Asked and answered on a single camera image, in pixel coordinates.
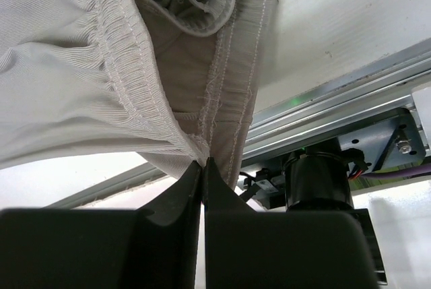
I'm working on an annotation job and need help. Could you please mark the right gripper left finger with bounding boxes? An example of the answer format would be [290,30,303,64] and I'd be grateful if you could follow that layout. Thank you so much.
[1,163,201,288]

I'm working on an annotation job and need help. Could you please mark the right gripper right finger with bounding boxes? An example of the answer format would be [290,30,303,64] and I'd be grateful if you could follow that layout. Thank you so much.
[203,158,377,288]

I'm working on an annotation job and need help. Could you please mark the grey trousers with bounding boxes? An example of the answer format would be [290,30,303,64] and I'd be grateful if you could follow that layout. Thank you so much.
[1,0,276,187]

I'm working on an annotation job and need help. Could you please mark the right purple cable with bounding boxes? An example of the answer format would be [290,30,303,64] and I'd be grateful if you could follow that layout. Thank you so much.
[362,166,431,180]

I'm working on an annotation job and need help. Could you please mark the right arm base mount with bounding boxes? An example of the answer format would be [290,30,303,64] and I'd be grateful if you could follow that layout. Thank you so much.
[241,108,426,210]

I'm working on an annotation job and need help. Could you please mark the aluminium front rail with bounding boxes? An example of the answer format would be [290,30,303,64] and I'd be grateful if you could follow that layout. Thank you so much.
[43,66,431,209]

